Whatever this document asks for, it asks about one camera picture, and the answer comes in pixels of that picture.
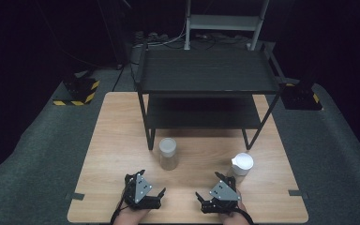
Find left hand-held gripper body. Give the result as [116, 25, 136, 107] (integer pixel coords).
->
[124, 172, 162, 211]

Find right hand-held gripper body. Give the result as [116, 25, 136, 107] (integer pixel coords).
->
[200, 175, 242, 216]

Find clear jar with white lid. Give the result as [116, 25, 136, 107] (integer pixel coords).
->
[158, 137, 180, 172]

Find black two-tier metal rack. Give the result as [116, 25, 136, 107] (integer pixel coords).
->
[130, 41, 290, 152]

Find person's right hand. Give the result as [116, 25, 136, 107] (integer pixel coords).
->
[220, 200, 248, 225]

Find person's left hand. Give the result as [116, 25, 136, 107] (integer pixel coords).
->
[112, 204, 152, 225]

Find grey tape strip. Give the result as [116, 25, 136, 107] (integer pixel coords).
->
[65, 191, 85, 202]
[288, 189, 309, 200]

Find black yellow striped stand base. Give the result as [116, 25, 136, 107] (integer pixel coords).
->
[52, 78, 101, 107]
[280, 82, 323, 111]

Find black power strip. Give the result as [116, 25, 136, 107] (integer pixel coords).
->
[133, 30, 171, 49]

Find grey metal stand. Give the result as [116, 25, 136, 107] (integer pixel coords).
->
[183, 0, 270, 52]

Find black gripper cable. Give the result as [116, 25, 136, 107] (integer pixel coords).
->
[231, 207, 255, 225]
[110, 190, 129, 225]

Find white cable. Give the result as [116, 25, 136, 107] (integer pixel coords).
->
[133, 18, 189, 49]

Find black floor cables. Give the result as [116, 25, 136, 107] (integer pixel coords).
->
[191, 32, 251, 50]

